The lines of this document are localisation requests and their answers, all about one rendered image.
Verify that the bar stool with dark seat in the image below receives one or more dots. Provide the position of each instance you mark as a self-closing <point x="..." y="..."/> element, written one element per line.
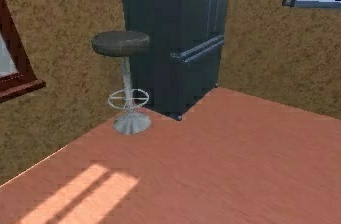
<point x="121" y="43"/>

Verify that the dark blue-grey fridge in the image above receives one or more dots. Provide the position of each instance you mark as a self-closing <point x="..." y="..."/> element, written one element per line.
<point x="164" y="66"/>

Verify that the window with grey frame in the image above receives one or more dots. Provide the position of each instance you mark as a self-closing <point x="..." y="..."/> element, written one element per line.
<point x="324" y="3"/>

